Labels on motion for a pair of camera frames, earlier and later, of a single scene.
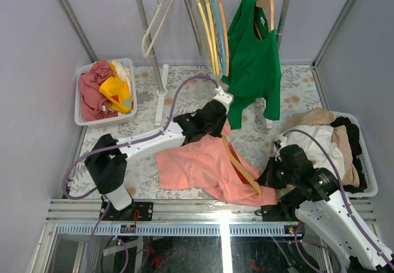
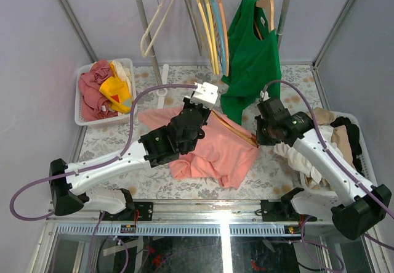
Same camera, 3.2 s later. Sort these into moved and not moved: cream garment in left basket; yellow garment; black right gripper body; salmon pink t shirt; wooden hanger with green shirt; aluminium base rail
Moved: black right gripper body; wooden hanger with green shirt
Not moved: salmon pink t shirt; cream garment in left basket; yellow garment; aluminium base rail
